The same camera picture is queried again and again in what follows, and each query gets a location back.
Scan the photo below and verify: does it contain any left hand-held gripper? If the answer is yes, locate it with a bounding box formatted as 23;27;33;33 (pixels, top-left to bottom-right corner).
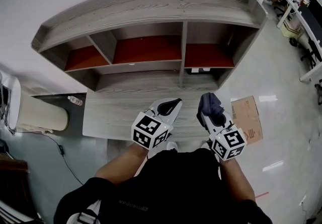
130;98;182;150

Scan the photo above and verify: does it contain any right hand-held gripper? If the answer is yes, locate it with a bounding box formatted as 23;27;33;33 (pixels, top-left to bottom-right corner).
200;113;247;162

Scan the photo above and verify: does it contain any grey wooden shelf unit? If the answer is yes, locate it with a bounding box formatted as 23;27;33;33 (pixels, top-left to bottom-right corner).
30;0;269;93

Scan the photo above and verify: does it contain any person's right forearm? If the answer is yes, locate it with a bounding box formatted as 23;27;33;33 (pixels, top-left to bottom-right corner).
218;159;256;202

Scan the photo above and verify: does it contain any person's left forearm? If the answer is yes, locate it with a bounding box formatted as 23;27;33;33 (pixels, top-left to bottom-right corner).
95;139;149;186

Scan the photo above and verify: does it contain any light wood-grain table top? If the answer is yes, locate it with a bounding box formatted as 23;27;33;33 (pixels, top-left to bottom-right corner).
82;89;232;143

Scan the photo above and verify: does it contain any white office desk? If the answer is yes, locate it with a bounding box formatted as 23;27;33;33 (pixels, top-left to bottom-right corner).
270;0;322;83

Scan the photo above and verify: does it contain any flat cardboard box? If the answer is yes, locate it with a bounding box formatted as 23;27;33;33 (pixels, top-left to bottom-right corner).
230;96;264;145

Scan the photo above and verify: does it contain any person's left shoe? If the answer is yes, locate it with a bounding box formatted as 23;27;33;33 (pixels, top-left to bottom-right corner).
166;141;178;154

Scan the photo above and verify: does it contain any person's black shirt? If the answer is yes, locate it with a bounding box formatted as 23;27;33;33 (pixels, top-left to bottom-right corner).
54;147;274;224

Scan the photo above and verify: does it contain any clear plastic bottle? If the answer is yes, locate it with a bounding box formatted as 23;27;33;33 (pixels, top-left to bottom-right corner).
67;96;83;106

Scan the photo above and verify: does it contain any black office chair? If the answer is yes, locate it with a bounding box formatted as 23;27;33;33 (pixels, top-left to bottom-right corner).
300;38;322;67

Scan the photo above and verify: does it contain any cream cylindrical appliance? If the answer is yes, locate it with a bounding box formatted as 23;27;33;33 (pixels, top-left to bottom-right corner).
15;77;70;133

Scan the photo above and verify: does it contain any brown wooden cabinet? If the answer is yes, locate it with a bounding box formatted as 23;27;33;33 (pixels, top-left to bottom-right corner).
0;154;31;218

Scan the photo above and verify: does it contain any white slatted rack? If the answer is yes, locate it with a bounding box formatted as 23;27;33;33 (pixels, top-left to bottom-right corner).
0;200;38;224

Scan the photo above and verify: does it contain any black power cable with adapter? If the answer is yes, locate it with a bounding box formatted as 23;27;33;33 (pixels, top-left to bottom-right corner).
15;129;85;186

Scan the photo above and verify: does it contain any white chest strap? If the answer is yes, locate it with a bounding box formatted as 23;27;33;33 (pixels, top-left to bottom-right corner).
66;199;103;224

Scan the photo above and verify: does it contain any white device with cables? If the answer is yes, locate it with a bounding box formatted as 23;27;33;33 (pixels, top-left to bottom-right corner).
0;70;21;134

